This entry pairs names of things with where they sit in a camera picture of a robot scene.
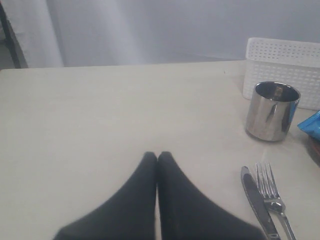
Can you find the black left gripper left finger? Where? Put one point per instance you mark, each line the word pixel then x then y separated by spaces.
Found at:
pixel 128 215

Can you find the stainless steel table knife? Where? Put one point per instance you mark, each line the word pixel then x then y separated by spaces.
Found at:
pixel 257 204

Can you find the stainless steel fork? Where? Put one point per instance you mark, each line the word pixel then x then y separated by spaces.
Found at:
pixel 268 189

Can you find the blue chips snack bag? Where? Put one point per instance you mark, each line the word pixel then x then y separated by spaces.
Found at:
pixel 311 126

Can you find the stainless steel cup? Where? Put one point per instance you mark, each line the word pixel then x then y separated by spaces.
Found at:
pixel 271 111

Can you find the round brown wooden plate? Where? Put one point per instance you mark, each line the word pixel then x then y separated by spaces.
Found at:
pixel 314 149

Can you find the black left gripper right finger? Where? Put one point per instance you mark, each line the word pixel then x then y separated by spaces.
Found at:
pixel 187 214

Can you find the white perforated plastic basket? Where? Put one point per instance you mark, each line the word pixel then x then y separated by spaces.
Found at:
pixel 295 63

